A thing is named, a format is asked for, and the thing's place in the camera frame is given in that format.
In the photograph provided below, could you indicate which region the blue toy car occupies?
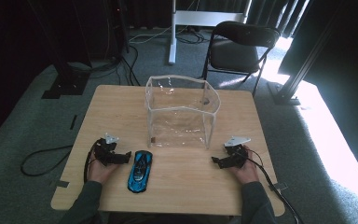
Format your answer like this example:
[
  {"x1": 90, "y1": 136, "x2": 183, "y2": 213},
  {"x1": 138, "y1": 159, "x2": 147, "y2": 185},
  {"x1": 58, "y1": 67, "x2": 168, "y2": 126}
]
[{"x1": 127, "y1": 149, "x2": 154, "y2": 194}]

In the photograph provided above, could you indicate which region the aluminium profile stand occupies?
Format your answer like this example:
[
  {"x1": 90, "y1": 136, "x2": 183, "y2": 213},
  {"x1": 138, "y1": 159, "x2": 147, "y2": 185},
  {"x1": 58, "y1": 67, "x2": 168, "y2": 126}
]
[{"x1": 267, "y1": 8, "x2": 344, "y2": 106}]

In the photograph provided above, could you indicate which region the person's right hand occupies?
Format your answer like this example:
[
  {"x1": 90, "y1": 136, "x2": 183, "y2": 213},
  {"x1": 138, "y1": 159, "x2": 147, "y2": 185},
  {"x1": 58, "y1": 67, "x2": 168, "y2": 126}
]
[{"x1": 229, "y1": 151, "x2": 260, "y2": 186}]

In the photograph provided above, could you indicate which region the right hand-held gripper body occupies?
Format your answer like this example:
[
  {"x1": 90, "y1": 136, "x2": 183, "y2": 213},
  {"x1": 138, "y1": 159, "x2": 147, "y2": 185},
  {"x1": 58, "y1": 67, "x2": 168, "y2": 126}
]
[{"x1": 223, "y1": 135, "x2": 253, "y2": 166}]

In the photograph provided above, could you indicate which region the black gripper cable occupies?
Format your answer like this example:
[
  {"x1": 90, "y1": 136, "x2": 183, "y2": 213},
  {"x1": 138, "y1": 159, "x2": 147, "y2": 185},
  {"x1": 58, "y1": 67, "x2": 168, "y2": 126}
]
[
  {"x1": 246, "y1": 148, "x2": 306, "y2": 224},
  {"x1": 83, "y1": 138, "x2": 103, "y2": 185}
]

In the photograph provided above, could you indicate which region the dark curtain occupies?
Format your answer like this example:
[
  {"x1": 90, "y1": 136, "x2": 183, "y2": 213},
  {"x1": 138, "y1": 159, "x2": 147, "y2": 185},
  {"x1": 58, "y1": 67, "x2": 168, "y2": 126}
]
[{"x1": 278, "y1": 0, "x2": 358, "y2": 189}]

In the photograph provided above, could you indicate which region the black stand with base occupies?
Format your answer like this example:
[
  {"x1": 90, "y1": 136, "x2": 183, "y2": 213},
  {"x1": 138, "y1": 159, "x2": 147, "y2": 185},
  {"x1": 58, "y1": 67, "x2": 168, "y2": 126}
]
[{"x1": 27, "y1": 0, "x2": 91, "y2": 100}]

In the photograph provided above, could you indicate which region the black folding chair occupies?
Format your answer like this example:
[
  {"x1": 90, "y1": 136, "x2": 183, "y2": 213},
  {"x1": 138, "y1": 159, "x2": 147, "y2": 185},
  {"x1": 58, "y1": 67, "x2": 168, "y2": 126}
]
[{"x1": 200, "y1": 20, "x2": 282, "y2": 98}]

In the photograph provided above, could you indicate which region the black looped floor cable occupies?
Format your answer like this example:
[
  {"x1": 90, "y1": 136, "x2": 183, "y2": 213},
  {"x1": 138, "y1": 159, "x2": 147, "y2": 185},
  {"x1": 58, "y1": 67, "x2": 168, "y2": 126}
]
[{"x1": 20, "y1": 144, "x2": 75, "y2": 177}]

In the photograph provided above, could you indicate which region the person's left hand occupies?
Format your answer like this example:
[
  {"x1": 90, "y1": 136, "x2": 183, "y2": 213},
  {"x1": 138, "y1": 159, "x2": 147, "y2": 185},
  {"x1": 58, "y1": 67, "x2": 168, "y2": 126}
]
[{"x1": 86, "y1": 157, "x2": 119, "y2": 185}]

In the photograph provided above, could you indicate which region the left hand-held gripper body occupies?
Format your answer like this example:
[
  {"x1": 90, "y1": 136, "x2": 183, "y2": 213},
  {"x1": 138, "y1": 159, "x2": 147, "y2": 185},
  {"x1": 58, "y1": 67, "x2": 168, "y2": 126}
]
[{"x1": 92, "y1": 133, "x2": 120, "y2": 167}]

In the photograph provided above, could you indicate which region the white metal stand frame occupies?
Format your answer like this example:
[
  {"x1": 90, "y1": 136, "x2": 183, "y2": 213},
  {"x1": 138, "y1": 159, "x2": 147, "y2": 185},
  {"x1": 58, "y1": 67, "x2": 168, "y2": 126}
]
[{"x1": 167, "y1": 0, "x2": 253, "y2": 65}]

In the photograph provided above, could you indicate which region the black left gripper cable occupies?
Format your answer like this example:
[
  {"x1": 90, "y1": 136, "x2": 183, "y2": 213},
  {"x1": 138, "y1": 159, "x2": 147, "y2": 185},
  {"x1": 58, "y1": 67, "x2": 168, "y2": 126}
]
[{"x1": 83, "y1": 138, "x2": 103, "y2": 185}]

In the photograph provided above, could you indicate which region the white floor cable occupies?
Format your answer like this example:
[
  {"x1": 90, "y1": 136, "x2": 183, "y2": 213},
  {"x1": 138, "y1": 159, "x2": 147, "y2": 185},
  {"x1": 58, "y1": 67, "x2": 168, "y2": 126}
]
[{"x1": 128, "y1": 25, "x2": 172, "y2": 45}]

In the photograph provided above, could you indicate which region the clear plastic zip bag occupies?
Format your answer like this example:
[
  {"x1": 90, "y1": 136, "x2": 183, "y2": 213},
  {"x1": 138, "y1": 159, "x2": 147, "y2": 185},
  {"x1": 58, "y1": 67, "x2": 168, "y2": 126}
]
[{"x1": 145, "y1": 74, "x2": 222, "y2": 150}]

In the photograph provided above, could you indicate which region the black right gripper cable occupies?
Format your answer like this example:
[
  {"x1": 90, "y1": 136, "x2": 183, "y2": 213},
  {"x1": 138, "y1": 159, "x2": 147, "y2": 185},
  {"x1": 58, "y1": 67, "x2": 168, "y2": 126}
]
[{"x1": 246, "y1": 148, "x2": 306, "y2": 224}]

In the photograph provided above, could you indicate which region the bundle of black floor cables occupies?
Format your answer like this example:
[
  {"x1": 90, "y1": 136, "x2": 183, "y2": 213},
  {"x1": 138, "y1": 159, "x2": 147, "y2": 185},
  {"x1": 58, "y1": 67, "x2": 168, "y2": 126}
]
[{"x1": 71, "y1": 18, "x2": 142, "y2": 87}]

